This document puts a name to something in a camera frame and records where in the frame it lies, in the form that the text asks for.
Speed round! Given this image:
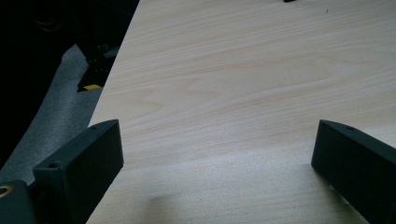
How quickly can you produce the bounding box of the black stand with yellow tag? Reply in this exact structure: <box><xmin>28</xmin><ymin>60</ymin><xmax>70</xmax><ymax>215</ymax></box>
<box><xmin>76</xmin><ymin>43</ymin><xmax>120</xmax><ymax>93</ymax></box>

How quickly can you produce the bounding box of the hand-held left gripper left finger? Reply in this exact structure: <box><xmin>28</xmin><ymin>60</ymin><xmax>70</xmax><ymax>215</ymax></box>
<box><xmin>32</xmin><ymin>119</ymin><xmax>125</xmax><ymax>224</ymax></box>

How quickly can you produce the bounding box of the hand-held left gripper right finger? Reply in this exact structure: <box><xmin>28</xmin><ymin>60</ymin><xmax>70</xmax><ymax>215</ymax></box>
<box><xmin>310</xmin><ymin>119</ymin><xmax>396</xmax><ymax>224</ymax></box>

